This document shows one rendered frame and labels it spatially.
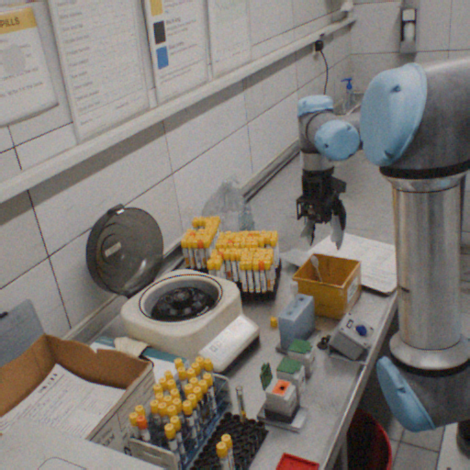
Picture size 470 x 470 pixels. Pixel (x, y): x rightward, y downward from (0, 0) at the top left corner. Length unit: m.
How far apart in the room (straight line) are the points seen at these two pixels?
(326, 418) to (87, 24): 0.99
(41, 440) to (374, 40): 2.83
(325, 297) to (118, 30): 0.82
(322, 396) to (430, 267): 0.48
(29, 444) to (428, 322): 0.55
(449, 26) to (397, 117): 2.51
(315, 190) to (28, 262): 0.65
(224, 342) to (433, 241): 0.63
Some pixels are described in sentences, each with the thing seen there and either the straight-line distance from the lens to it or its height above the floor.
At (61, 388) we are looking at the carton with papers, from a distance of 1.22.
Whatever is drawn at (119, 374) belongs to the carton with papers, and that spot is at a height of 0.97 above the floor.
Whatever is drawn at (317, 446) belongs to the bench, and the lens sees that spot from 1.08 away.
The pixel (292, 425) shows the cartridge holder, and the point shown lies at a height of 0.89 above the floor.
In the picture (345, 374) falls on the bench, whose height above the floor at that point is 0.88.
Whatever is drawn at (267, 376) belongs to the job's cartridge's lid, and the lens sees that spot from 1.08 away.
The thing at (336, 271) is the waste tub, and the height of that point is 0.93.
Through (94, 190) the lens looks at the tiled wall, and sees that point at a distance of 1.39.
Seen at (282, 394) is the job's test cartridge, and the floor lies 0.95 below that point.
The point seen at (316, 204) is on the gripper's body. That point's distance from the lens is 1.22.
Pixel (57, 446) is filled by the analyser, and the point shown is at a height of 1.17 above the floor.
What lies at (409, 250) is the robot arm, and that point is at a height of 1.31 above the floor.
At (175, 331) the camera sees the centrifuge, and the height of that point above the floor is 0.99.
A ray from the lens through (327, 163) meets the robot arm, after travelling 1.20.
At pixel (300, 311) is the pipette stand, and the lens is 1.23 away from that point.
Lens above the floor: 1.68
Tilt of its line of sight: 27 degrees down
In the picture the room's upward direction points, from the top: 7 degrees counter-clockwise
